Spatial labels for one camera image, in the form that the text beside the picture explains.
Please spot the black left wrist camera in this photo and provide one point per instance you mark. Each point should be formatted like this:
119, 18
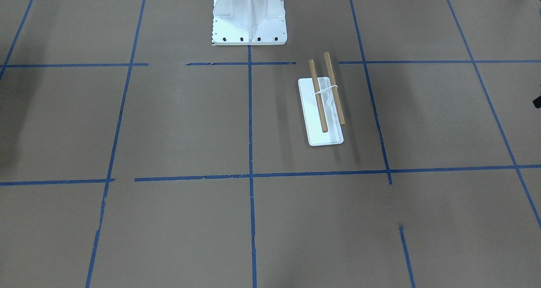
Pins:
537, 102

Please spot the wooden rack bar upper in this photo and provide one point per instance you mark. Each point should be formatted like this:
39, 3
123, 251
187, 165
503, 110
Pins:
318, 96

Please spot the white rack base tray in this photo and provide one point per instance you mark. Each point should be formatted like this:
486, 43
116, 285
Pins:
315, 136

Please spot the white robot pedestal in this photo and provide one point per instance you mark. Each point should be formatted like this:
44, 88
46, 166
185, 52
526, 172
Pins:
249, 22

